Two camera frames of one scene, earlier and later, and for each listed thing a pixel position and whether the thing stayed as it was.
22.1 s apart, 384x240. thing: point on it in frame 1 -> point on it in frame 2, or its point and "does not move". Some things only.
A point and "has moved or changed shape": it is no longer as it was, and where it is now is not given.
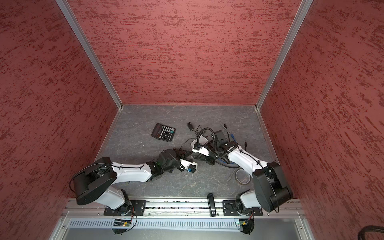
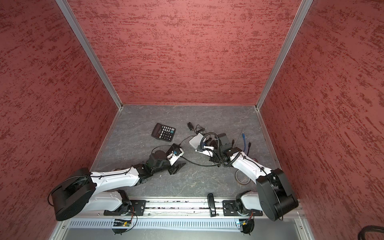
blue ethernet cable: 231,163 has moved or changed shape
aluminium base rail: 174,208 does not move
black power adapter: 190,126 does not move
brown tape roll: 242,177 does not move
